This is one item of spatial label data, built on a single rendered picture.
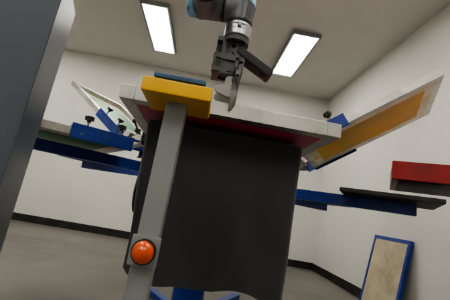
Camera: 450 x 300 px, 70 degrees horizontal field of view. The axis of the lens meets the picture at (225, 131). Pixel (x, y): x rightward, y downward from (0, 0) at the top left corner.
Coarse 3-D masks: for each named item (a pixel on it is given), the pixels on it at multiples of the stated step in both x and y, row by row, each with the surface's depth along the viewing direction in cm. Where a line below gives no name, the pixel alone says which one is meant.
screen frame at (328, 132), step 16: (128, 96) 81; (144, 96) 82; (224, 112) 82; (240, 112) 83; (256, 112) 83; (272, 112) 84; (144, 128) 112; (272, 128) 85; (288, 128) 83; (304, 128) 83; (320, 128) 84; (336, 128) 84; (320, 144) 93
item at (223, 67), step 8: (224, 40) 88; (232, 40) 87; (240, 40) 87; (216, 48) 89; (224, 48) 87; (232, 48) 88; (216, 56) 84; (224, 56) 85; (232, 56) 85; (240, 56) 87; (216, 64) 84; (224, 64) 85; (232, 64) 85; (216, 72) 85; (224, 72) 84; (232, 72) 84; (216, 80) 90; (224, 80) 89; (232, 80) 89
